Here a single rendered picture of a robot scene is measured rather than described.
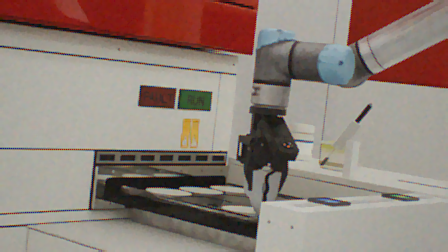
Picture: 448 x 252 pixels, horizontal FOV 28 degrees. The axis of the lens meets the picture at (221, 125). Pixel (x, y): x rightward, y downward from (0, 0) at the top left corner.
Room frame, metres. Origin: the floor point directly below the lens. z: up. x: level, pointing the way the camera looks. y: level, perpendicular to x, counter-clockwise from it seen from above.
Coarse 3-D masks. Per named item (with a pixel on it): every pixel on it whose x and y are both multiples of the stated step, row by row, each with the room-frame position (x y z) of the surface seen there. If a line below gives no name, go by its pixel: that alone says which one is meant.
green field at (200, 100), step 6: (186, 96) 2.12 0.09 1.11; (192, 96) 2.13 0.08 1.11; (198, 96) 2.15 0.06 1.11; (204, 96) 2.17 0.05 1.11; (210, 96) 2.18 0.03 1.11; (180, 102) 2.10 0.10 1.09; (186, 102) 2.12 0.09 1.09; (192, 102) 2.14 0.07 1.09; (198, 102) 2.15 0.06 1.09; (204, 102) 2.17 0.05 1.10; (210, 102) 2.19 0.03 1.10; (198, 108) 2.15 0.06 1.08; (204, 108) 2.17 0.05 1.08
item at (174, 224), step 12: (132, 216) 1.98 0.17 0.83; (144, 216) 1.96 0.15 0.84; (156, 216) 1.93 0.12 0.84; (168, 216) 1.91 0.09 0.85; (168, 228) 1.91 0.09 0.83; (180, 228) 1.89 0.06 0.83; (192, 228) 1.86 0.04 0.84; (204, 228) 1.84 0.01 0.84; (216, 228) 1.83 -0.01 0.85; (216, 240) 1.82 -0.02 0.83; (228, 240) 1.80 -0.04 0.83; (240, 240) 1.78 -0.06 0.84; (252, 240) 1.76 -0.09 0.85
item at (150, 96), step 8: (144, 88) 2.01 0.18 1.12; (152, 88) 2.03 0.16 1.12; (160, 88) 2.05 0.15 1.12; (144, 96) 2.01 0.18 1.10; (152, 96) 2.03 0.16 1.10; (160, 96) 2.05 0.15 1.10; (168, 96) 2.07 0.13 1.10; (144, 104) 2.01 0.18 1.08; (152, 104) 2.03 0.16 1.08; (160, 104) 2.05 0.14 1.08; (168, 104) 2.07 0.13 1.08
